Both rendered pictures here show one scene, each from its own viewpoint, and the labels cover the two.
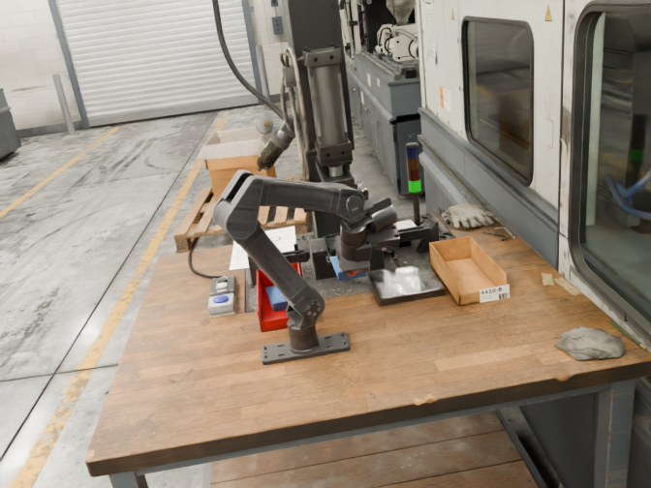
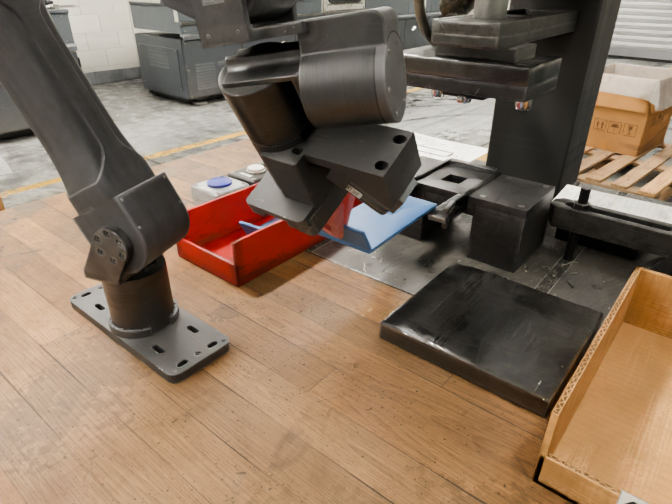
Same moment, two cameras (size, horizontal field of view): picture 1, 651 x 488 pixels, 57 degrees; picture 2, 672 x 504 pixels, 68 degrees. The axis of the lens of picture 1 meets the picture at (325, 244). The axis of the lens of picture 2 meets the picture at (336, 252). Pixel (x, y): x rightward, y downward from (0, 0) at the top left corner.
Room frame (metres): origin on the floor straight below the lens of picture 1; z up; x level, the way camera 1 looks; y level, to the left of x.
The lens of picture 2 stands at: (1.00, -0.36, 1.23)
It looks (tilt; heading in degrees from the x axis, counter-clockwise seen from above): 29 degrees down; 43
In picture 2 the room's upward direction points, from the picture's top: straight up
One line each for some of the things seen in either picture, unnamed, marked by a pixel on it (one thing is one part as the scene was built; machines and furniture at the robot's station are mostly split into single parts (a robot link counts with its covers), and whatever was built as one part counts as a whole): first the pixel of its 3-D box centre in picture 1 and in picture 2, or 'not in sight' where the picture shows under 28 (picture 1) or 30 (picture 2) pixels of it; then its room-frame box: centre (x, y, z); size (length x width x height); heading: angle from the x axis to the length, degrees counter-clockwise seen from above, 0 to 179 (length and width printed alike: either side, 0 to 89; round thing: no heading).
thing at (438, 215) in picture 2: not in sight; (451, 208); (1.50, -0.08, 0.98); 0.07 x 0.02 x 0.01; 4
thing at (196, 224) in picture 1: (250, 209); (603, 161); (4.76, 0.59, 0.07); 1.20 x 1.00 x 0.14; 177
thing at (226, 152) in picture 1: (242, 163); (626, 107); (5.07, 0.61, 0.40); 0.67 x 0.60 x 0.50; 176
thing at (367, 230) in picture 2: (347, 262); (376, 209); (1.40, -0.05, 1.00); 0.15 x 0.07 x 0.03; 5
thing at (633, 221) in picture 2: (404, 238); (610, 234); (1.62, -0.23, 0.95); 0.15 x 0.03 x 0.10; 94
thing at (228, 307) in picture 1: (223, 309); (221, 200); (1.42, 0.29, 0.90); 0.07 x 0.07 x 0.06; 4
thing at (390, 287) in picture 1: (405, 284); (491, 325); (1.41, -0.19, 0.91); 0.17 x 0.16 x 0.02; 94
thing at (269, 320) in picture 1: (281, 294); (276, 217); (1.40, 0.13, 0.93); 0.25 x 0.12 x 0.06; 4
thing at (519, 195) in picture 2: (345, 242); (467, 183); (1.58, -0.06, 0.98); 0.20 x 0.10 x 0.01; 94
